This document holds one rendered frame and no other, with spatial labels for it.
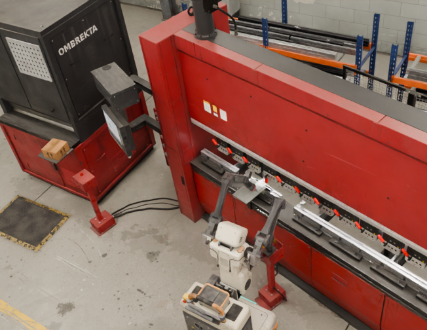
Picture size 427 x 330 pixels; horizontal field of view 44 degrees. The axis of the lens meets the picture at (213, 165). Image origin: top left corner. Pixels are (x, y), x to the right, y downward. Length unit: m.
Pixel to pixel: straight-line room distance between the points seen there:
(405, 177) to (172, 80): 2.25
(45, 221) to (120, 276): 1.34
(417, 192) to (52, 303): 3.79
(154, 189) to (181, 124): 1.59
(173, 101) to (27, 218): 2.67
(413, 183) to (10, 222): 4.76
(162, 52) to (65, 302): 2.75
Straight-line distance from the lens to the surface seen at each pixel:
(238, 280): 4.43
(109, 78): 4.94
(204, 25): 4.46
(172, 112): 4.98
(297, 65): 4.05
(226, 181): 4.20
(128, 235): 6.10
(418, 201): 3.74
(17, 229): 6.69
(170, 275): 5.63
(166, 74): 4.76
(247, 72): 4.12
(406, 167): 3.61
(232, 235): 4.07
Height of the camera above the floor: 4.47
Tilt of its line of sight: 42 degrees down
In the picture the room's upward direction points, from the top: 9 degrees counter-clockwise
